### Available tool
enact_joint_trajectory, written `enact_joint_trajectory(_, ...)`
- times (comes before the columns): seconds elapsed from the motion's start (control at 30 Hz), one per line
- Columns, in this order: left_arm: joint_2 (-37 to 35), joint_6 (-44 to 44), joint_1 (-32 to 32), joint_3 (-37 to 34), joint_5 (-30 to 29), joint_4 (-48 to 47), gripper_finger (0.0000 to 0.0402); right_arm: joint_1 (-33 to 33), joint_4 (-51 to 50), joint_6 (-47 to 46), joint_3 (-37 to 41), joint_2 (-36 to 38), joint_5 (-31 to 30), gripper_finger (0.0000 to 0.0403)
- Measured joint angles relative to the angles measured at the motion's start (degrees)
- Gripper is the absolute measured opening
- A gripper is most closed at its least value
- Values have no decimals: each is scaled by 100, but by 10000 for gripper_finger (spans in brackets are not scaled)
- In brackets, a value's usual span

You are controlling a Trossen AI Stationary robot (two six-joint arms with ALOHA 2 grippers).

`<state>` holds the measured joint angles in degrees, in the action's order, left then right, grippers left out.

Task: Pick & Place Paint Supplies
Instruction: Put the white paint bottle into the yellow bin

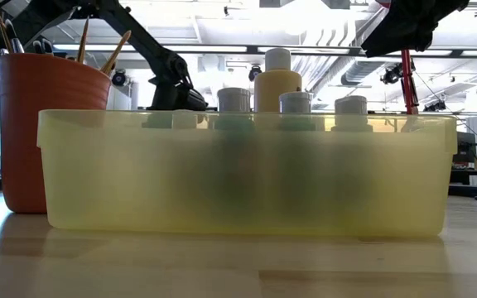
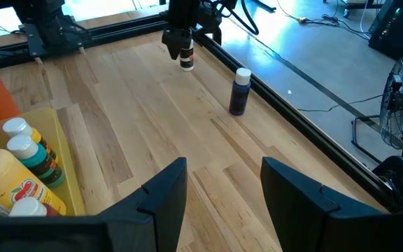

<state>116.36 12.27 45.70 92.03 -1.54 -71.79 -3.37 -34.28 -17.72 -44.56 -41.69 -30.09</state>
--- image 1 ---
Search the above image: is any green paint bottle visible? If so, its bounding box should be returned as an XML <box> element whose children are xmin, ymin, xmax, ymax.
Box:
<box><xmin>275</xmin><ymin>90</ymin><xmax>318</xmax><ymax>224</ymax></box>

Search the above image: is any black monitor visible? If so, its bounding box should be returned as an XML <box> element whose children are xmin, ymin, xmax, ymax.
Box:
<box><xmin>455</xmin><ymin>131</ymin><xmax>477</xmax><ymax>165</ymax></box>

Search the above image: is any large yellow paint bottle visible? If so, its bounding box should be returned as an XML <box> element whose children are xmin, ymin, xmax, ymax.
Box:
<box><xmin>253</xmin><ymin>47</ymin><xmax>303</xmax><ymax>132</ymax></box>

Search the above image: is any blue paint bottle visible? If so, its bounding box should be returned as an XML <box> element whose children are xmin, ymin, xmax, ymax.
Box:
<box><xmin>213</xmin><ymin>86</ymin><xmax>256</xmax><ymax>216</ymax></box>

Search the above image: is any red desk lamp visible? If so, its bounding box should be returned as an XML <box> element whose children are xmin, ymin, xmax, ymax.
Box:
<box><xmin>377</xmin><ymin>0</ymin><xmax>421</xmax><ymax>117</ymax></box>

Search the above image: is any small white paint bottle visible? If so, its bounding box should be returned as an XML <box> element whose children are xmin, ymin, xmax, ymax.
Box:
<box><xmin>330</xmin><ymin>94</ymin><xmax>374</xmax><ymax>208</ymax></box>

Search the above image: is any grey ribbed air duct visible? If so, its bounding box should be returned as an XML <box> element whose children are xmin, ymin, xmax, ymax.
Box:
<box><xmin>340</xmin><ymin>60</ymin><xmax>388</xmax><ymax>86</ymax></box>

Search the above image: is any long ceiling light strip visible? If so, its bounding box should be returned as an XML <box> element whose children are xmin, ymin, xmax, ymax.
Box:
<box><xmin>51</xmin><ymin>41</ymin><xmax>477</xmax><ymax>58</ymax></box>

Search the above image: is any orange plastic cup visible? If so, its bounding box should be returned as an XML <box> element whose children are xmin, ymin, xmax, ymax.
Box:
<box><xmin>0</xmin><ymin>52</ymin><xmax>113</xmax><ymax>215</ymax></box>

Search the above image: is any yellow translucent plastic bin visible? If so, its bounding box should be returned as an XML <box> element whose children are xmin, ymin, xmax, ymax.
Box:
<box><xmin>36</xmin><ymin>109</ymin><xmax>458</xmax><ymax>238</ymax></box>

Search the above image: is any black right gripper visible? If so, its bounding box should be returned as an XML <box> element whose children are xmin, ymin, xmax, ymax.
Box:
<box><xmin>360</xmin><ymin>0</ymin><xmax>470</xmax><ymax>58</ymax></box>

